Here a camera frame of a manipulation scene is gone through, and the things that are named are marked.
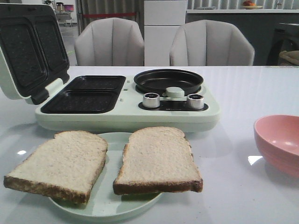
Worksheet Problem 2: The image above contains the bread slice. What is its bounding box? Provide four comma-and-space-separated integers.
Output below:
113, 126, 203, 195
4, 131, 108, 204

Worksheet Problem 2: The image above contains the pink bowl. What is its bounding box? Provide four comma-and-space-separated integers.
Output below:
254, 115, 299, 178

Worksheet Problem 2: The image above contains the mint green sandwich maker lid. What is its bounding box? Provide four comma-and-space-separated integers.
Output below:
0, 3, 70, 105

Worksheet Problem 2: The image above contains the mint green breakfast maker base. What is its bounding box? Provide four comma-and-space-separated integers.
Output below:
35, 75, 220, 133

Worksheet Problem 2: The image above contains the left silver control knob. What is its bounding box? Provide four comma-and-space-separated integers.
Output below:
142, 92, 160, 108

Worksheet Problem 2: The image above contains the silver control knob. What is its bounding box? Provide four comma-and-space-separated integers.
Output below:
186, 94, 204, 110
142, 92, 160, 108

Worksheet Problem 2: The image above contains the black round frying pan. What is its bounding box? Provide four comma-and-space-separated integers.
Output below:
134, 69, 204, 96

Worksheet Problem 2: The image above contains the right silver control knob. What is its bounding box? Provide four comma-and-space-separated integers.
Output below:
186, 94, 204, 110

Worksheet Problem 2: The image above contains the left beige upholstered chair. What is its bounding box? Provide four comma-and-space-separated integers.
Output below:
74, 18, 144, 66

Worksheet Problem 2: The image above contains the beige upholstered chair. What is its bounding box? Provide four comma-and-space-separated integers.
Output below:
74, 18, 144, 66
170, 20, 255, 66

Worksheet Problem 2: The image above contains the right beige upholstered chair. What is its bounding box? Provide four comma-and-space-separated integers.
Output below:
170, 20, 255, 66

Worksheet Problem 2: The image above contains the white cabinet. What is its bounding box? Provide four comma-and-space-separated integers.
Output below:
144, 0, 187, 66

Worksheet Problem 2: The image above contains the mint green round plate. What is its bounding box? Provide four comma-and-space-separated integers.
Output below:
50, 132, 162, 222

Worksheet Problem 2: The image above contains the fruit bowl on counter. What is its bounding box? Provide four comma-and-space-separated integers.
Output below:
242, 0, 263, 10

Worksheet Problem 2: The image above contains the dark washing machine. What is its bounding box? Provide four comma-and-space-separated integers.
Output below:
267, 23, 299, 65

